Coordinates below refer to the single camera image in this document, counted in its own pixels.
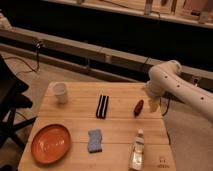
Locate blue sponge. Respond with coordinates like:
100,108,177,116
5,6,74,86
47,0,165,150
87,129,102,153

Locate black cable on floor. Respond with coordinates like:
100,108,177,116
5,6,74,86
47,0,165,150
3,40,44,76

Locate black office chair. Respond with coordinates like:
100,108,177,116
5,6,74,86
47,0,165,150
0,55,36,149

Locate clear plastic bottle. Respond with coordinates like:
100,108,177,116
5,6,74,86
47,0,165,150
129,129,144,171

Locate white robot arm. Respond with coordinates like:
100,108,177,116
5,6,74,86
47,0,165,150
144,60,213,123

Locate orange ceramic bowl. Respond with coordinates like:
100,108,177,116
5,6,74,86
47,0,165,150
31,124,71,164

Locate wooden table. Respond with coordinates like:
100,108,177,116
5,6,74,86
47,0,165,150
18,82,176,171

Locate black white striped block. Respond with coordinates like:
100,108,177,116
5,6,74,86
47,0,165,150
96,95,109,119

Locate red pepper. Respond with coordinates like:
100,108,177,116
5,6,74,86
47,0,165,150
134,100,144,117

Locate white paper cup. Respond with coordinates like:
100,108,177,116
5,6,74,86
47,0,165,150
53,83,68,104

